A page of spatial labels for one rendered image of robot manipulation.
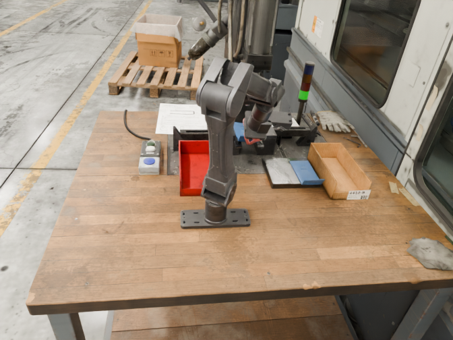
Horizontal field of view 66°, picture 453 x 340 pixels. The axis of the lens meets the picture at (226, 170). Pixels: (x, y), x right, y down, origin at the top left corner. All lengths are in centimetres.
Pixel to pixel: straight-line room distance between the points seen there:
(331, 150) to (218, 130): 66
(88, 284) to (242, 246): 39
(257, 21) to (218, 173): 51
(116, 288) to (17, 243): 160
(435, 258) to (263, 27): 82
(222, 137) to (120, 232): 39
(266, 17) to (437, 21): 62
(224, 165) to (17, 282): 157
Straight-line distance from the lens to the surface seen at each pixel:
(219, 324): 163
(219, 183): 93
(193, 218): 102
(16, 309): 211
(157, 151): 128
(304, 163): 130
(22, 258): 234
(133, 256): 95
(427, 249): 113
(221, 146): 85
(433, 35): 150
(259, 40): 118
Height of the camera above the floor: 159
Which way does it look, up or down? 34 degrees down
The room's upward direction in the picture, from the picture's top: 5 degrees clockwise
